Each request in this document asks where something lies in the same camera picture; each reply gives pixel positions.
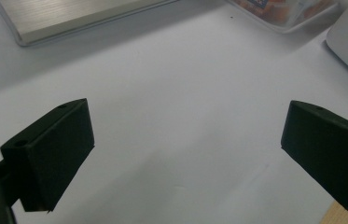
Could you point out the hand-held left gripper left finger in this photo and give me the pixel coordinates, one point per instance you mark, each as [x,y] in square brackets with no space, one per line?
[53,155]

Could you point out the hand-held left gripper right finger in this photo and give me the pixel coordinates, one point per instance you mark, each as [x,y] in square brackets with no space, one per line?
[333,155]

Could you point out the wooden table edge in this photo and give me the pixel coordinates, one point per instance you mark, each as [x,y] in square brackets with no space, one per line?
[345,216]

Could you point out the brushed metal panel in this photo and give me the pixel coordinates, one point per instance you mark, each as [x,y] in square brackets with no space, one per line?
[78,15]

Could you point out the clear plastic container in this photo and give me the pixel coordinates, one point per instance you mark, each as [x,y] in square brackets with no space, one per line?
[283,12]

